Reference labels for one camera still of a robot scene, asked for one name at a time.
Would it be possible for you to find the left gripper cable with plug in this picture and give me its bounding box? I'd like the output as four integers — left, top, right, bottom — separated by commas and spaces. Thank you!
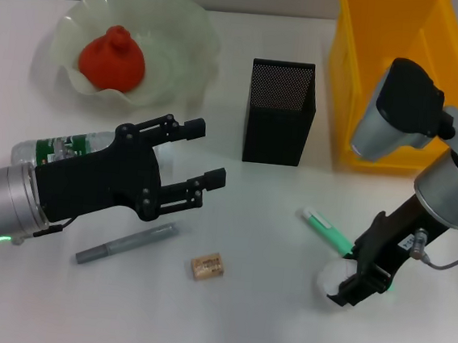
11, 213, 76, 251

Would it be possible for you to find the gripper cable with plug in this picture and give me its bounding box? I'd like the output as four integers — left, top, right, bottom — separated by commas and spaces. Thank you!
11, 213, 76, 251
409, 228, 458, 270

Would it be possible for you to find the right gripper cable with plug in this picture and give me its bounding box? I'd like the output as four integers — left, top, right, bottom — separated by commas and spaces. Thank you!
409, 228, 458, 270

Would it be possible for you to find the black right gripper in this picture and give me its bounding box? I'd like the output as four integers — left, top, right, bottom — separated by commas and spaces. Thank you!
325, 185, 454, 318

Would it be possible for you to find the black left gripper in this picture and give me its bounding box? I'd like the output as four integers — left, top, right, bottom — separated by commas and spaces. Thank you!
32, 101, 234, 239

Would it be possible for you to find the pale green glass fruit bowl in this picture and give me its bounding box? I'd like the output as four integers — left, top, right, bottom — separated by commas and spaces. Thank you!
43, 0, 226, 119

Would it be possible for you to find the yellow plastic storage bin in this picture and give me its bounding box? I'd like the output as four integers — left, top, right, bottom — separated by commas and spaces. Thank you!
318, 0, 458, 183

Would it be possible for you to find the black mesh pen holder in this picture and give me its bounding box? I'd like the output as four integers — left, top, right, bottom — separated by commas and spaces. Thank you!
240, 56, 322, 169

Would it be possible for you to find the white paper ball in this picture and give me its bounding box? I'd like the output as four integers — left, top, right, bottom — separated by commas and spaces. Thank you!
316, 256, 362, 301

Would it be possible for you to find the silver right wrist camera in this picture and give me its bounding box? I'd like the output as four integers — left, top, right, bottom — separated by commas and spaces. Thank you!
348, 52, 458, 169

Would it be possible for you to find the grey marker pen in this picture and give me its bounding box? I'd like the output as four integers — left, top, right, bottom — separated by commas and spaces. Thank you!
74, 212, 177, 274

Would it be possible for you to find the clear water bottle green label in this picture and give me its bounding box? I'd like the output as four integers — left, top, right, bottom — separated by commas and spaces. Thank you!
9, 121, 176, 183

